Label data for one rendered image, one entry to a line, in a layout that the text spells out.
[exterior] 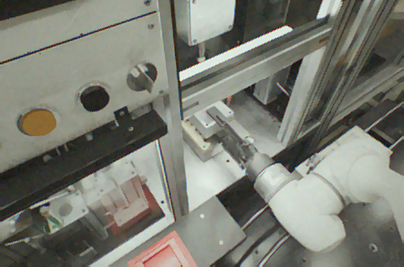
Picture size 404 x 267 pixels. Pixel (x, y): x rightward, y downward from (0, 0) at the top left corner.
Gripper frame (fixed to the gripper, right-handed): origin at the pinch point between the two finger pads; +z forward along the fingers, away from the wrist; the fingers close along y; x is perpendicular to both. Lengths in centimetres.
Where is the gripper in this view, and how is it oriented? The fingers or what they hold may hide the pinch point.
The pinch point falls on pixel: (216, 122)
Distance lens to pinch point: 79.0
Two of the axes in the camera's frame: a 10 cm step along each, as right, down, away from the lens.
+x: -8.2, 4.4, -3.7
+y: 0.2, -6.3, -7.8
